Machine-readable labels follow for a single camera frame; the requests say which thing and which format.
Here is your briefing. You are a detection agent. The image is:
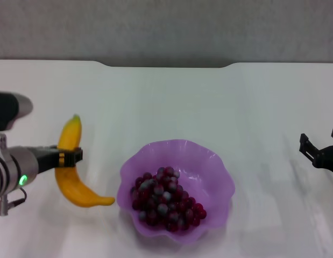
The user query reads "purple wavy plastic bowl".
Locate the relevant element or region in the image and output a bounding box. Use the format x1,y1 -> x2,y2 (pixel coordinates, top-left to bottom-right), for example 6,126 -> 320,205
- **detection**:
116,139 -> 236,245

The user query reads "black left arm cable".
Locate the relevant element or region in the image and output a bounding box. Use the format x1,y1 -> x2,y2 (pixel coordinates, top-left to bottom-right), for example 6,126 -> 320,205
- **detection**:
0,187 -> 27,217

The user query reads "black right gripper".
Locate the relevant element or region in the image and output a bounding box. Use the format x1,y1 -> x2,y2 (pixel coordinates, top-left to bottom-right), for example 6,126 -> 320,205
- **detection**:
299,128 -> 333,177

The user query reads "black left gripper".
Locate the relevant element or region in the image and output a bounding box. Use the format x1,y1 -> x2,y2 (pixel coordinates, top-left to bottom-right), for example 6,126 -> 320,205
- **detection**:
29,145 -> 84,174

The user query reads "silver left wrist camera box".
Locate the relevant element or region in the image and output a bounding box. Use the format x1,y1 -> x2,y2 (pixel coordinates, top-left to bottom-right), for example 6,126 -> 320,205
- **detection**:
0,92 -> 34,133

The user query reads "yellow banana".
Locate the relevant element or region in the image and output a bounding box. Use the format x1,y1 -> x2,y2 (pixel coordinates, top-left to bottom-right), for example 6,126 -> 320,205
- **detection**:
54,114 -> 116,209

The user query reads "red purple grape bunch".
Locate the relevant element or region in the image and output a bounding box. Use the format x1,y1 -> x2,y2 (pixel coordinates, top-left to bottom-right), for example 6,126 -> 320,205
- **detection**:
129,166 -> 207,233

